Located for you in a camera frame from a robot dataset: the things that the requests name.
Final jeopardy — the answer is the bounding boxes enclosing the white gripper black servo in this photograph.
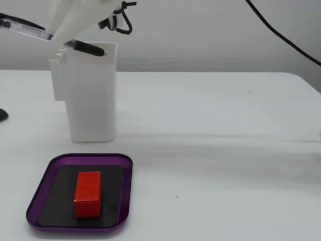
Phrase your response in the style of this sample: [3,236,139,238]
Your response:
[48,0,126,47]

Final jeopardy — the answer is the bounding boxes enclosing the black clear gel pen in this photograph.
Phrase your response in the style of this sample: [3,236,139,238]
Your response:
[0,13,106,58]

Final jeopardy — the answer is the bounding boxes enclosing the white plastic pen holder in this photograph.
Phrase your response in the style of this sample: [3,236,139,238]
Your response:
[49,42,118,143]

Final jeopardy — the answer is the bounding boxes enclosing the purple metal tray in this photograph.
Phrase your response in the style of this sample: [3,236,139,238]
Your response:
[26,153,133,232]

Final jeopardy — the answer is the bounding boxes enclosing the black mat inside tray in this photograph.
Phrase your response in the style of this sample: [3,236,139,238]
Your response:
[37,164,125,228]

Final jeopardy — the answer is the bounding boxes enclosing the red studded block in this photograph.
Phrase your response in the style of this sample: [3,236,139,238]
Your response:
[74,171,102,219]

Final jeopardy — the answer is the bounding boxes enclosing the black cable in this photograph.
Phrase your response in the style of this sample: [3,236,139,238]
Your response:
[114,0,321,65]

